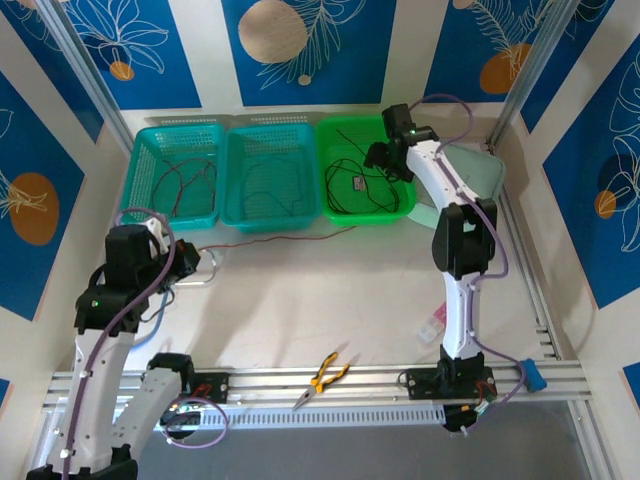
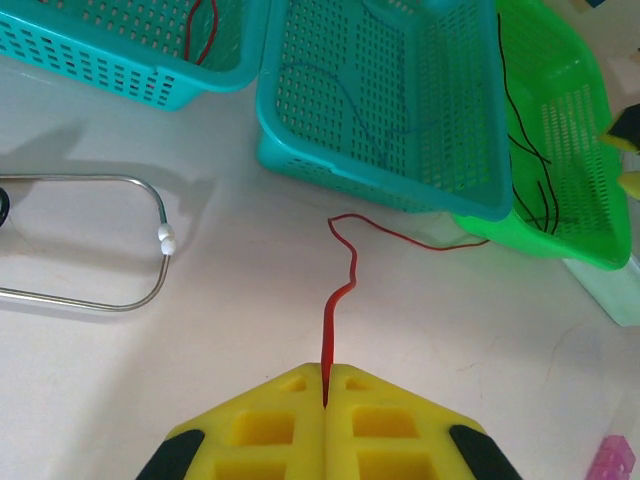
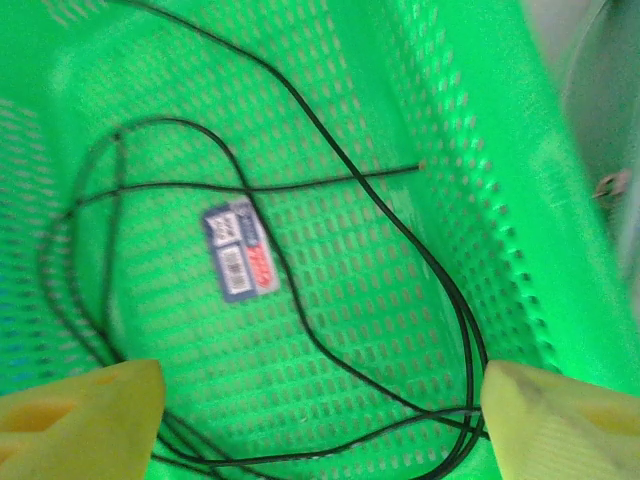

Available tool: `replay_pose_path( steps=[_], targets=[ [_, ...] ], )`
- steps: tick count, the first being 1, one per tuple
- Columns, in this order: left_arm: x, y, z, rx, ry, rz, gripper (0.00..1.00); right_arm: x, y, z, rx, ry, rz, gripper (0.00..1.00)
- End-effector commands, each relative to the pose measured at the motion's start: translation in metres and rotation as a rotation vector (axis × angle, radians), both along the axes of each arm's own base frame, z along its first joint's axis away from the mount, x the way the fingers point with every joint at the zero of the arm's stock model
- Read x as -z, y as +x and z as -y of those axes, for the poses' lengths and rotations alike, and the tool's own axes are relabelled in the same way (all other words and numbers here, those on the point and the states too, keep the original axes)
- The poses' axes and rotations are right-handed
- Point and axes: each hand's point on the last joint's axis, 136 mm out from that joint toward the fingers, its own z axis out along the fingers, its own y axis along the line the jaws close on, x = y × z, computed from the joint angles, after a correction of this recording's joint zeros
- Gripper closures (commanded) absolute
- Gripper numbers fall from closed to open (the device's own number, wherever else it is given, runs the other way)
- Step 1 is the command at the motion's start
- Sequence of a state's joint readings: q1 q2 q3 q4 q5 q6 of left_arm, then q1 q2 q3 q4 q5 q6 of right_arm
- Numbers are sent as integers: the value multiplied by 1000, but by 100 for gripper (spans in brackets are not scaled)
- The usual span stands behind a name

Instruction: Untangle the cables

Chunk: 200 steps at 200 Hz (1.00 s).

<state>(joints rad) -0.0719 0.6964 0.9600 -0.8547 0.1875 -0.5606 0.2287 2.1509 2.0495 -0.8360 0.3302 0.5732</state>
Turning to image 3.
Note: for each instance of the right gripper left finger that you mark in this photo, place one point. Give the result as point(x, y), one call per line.
point(70, 430)

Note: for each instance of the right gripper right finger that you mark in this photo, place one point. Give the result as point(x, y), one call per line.
point(565, 435)

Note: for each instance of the barcode sticker label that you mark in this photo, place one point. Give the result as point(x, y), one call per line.
point(240, 250)

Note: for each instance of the bright green plastic basket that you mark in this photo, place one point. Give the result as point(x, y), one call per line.
point(350, 300)

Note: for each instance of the pale green lidded box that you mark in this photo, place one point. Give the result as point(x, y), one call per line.
point(600, 100)

